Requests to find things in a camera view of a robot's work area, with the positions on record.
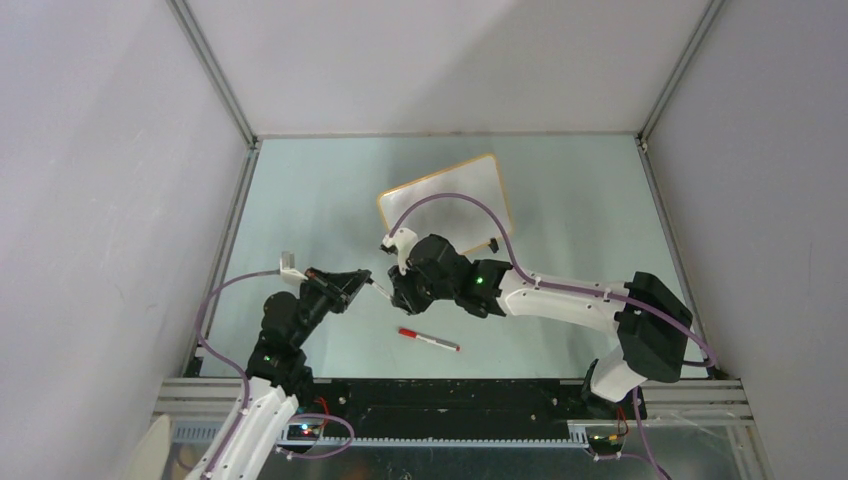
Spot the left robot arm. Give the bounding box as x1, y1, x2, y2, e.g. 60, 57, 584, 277
187, 268, 371, 479

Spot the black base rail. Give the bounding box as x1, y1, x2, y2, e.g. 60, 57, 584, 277
300, 379, 647, 442

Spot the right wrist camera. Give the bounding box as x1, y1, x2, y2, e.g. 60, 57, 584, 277
380, 227, 419, 276

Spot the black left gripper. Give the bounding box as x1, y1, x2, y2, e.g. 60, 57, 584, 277
290, 267, 370, 347

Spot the red whiteboard marker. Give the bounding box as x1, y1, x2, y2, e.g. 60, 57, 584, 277
398, 328, 461, 352

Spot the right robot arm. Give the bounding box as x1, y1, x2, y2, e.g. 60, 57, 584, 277
381, 229, 692, 418

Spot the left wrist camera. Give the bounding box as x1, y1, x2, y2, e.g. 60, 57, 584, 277
278, 251, 308, 286

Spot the black whiteboard marker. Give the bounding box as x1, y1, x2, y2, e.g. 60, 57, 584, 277
369, 280, 392, 300

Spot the white whiteboard yellow frame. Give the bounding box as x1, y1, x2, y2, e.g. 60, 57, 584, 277
377, 153, 514, 255

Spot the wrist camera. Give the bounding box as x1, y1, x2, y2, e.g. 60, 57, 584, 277
278, 251, 308, 286
380, 227, 419, 276

